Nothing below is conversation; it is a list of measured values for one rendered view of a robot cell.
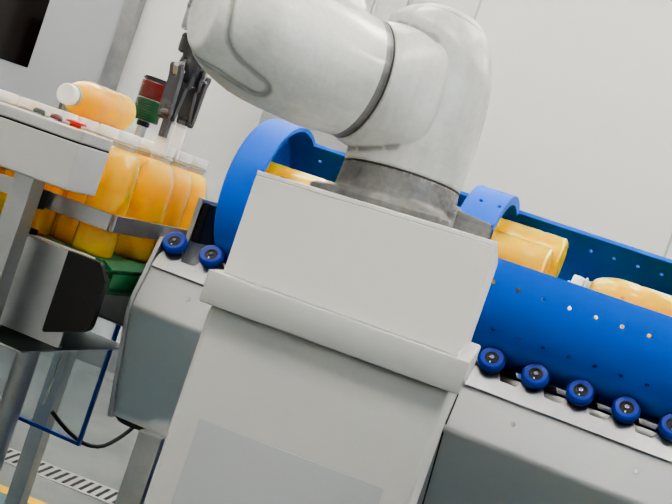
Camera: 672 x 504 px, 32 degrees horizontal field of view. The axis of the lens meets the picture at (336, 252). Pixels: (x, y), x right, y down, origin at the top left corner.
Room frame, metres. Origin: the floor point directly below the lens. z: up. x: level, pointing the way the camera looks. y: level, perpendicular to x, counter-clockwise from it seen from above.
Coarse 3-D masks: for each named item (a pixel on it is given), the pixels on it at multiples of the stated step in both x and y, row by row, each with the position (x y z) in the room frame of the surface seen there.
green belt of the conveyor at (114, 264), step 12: (84, 252) 2.03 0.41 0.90; (108, 264) 2.01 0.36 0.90; (120, 264) 2.05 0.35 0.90; (132, 264) 2.10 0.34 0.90; (144, 264) 2.16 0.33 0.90; (108, 276) 2.00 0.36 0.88; (120, 276) 2.03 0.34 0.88; (132, 276) 2.08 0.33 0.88; (108, 288) 2.02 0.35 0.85; (120, 288) 2.04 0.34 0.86; (132, 288) 2.09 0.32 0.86
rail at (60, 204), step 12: (0, 180) 2.07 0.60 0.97; (48, 204) 2.04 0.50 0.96; (60, 204) 2.03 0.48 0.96; (72, 204) 2.02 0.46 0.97; (84, 204) 2.02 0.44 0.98; (72, 216) 2.02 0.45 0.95; (84, 216) 2.02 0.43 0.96; (96, 216) 2.01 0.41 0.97; (108, 216) 2.00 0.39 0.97; (108, 228) 2.01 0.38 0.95
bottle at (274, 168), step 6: (270, 162) 2.08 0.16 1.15; (270, 168) 2.07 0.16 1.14; (276, 168) 2.07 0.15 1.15; (282, 168) 2.07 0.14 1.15; (288, 168) 2.07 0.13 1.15; (276, 174) 2.06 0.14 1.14; (282, 174) 2.06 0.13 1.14; (288, 174) 2.05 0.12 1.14; (294, 174) 2.06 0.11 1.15; (300, 174) 2.06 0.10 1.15; (306, 174) 2.06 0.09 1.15; (294, 180) 2.05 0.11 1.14; (300, 180) 2.04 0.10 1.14; (306, 180) 2.04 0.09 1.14; (312, 180) 2.04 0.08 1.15; (318, 180) 2.05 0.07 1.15; (324, 180) 2.05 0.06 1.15
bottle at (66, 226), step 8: (104, 136) 2.10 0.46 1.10; (112, 144) 2.11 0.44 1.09; (72, 192) 2.08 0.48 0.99; (80, 200) 2.08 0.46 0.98; (64, 216) 2.08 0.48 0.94; (56, 224) 2.10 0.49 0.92; (64, 224) 2.08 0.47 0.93; (72, 224) 2.08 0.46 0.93; (56, 232) 2.09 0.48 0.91; (64, 232) 2.08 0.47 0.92; (72, 232) 2.08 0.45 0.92; (64, 240) 2.08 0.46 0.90
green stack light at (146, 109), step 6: (138, 96) 2.61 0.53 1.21; (138, 102) 2.61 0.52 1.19; (144, 102) 2.60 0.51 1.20; (150, 102) 2.60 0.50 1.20; (156, 102) 2.61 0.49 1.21; (138, 108) 2.60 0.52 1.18; (144, 108) 2.60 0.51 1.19; (150, 108) 2.60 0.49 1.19; (156, 108) 2.61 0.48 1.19; (138, 114) 2.60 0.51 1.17; (144, 114) 2.60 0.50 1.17; (150, 114) 2.60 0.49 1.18; (156, 114) 2.61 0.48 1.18; (144, 120) 2.60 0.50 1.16; (150, 120) 2.61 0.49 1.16; (156, 120) 2.62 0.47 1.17
